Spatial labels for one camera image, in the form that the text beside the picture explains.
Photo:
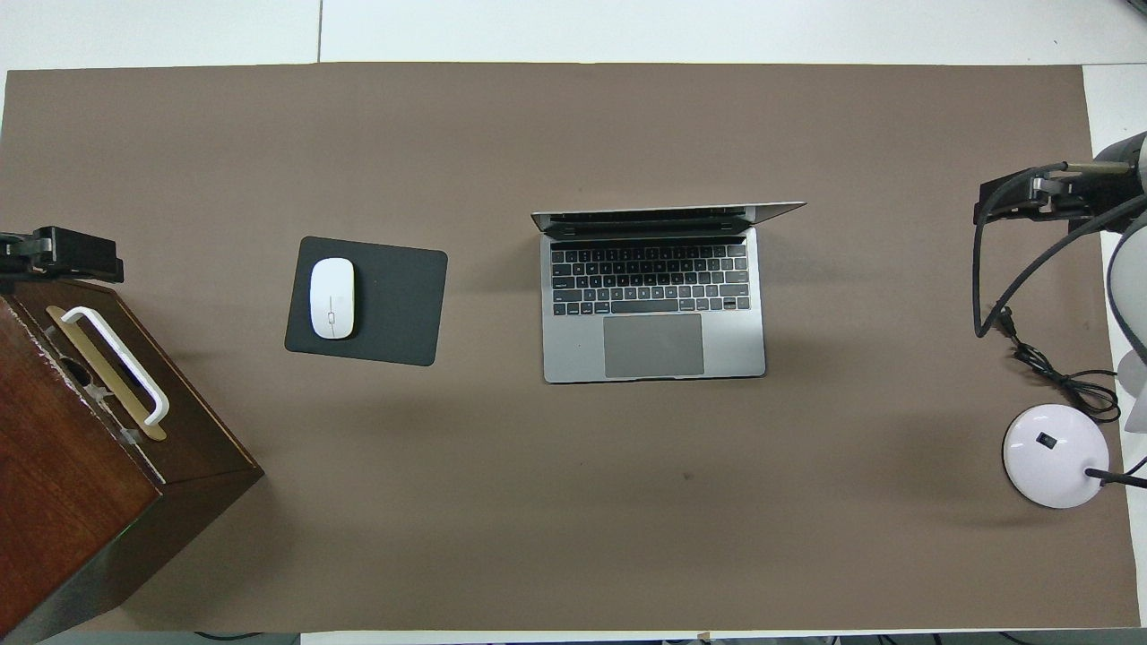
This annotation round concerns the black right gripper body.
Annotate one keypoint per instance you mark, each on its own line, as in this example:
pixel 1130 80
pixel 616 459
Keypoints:
pixel 1098 197

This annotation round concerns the white round lamp base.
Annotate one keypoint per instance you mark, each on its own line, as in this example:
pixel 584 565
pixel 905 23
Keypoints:
pixel 1057 457

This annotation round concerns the black lamp neck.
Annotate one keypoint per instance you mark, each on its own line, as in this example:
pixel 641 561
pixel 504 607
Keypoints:
pixel 1116 478

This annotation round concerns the black mouse pad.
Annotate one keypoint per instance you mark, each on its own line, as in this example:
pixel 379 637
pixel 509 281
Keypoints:
pixel 403 305

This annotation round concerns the white computer mouse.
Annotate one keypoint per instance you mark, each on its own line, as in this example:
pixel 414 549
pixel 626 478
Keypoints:
pixel 332 300

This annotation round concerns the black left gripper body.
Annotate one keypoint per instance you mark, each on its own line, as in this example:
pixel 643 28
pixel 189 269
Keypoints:
pixel 18 251

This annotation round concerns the dark brown wooden box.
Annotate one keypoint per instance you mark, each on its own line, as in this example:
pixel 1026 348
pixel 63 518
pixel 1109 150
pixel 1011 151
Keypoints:
pixel 54 466

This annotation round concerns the large brown table mat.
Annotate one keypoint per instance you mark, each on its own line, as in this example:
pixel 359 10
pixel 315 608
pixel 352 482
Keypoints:
pixel 573 143

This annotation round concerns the grey aluminium laptop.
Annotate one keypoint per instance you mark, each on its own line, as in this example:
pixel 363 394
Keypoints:
pixel 654 345

